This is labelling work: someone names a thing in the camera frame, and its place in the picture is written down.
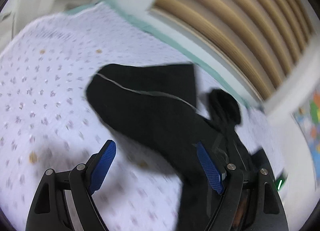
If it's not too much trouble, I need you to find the brown striped window blind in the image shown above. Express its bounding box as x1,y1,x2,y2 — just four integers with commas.
153,0,314,101

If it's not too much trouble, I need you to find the floral white bed quilt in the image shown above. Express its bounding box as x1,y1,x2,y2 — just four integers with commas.
1,4,289,230

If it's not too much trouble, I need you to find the black jacket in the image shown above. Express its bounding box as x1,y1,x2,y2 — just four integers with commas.
86,64,260,230

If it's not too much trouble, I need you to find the colourful wall map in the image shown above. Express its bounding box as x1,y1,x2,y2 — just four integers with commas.
291,91,320,161

